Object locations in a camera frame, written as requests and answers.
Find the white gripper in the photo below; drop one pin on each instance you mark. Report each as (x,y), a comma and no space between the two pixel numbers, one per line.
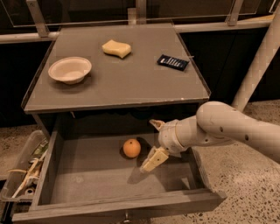
(168,136)

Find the orange fruit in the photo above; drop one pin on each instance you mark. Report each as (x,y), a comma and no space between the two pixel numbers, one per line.
(131,148)

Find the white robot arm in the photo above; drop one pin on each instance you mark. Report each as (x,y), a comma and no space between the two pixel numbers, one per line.
(217,123)

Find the open grey top drawer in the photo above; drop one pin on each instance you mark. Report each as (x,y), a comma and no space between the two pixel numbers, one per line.
(87,179)

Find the grey cabinet counter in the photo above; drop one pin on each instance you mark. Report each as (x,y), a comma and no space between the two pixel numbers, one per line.
(135,81)

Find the yellow sponge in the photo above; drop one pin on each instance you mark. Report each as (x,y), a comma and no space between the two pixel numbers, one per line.
(115,48)

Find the white paper bowl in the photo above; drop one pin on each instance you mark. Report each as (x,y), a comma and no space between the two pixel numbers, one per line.
(70,70)

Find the clear plastic storage bin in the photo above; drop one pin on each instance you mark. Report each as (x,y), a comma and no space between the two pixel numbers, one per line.
(23,177)

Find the metal railing with glass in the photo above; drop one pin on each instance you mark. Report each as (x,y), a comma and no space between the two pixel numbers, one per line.
(40,20)

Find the metal drawer handle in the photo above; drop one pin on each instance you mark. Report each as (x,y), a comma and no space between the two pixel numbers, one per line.
(126,218)

